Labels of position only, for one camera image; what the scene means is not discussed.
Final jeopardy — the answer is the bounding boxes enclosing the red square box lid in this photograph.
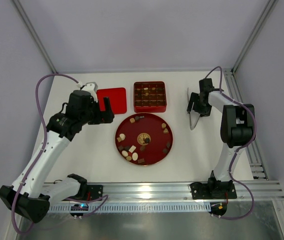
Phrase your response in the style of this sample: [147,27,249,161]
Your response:
[97,87,127,115]

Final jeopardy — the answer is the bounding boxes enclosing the steel tongs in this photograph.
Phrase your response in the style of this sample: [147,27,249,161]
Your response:
[187,88,200,131]

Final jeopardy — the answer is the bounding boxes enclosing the red square chocolate box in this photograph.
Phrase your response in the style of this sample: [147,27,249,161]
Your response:
[133,81,167,113]

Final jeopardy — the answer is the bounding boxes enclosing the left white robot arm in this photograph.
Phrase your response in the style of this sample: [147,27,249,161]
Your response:
[0,90,114,224]

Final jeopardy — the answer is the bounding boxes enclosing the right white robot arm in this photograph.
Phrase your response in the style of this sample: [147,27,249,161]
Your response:
[186,78,256,200]

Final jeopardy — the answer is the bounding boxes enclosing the white heart chocolate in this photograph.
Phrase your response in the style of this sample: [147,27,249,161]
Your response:
[119,133,126,140]

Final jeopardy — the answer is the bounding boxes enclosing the tan flower chocolate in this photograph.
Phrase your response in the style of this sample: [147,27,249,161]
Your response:
[161,123,167,129]

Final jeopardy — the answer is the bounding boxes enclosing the white rectangular chocolate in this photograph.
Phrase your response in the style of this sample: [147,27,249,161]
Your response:
[128,145,136,153]

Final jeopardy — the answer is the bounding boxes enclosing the white spiral round chocolate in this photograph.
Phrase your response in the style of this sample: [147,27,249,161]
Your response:
[121,150,128,157]

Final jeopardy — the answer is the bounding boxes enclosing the white oval chocolate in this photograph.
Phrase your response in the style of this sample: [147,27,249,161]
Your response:
[132,152,139,161]

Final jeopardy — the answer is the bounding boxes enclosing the brown cup chocolate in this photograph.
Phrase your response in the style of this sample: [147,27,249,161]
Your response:
[162,148,169,154]

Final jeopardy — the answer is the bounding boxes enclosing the brown striped square chocolate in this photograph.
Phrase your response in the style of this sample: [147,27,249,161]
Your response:
[137,158,145,164]

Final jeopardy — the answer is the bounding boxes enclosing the round red lacquer plate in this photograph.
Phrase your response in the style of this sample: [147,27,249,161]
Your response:
[115,112,174,166]

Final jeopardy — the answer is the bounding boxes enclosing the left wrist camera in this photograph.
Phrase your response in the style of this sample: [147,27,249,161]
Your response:
[81,82,98,95]

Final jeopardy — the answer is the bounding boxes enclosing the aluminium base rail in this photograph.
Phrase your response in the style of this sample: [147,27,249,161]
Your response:
[101,180,284,201]

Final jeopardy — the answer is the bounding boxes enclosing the perforated cable duct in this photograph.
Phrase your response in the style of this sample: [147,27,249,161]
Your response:
[48,201,211,214]

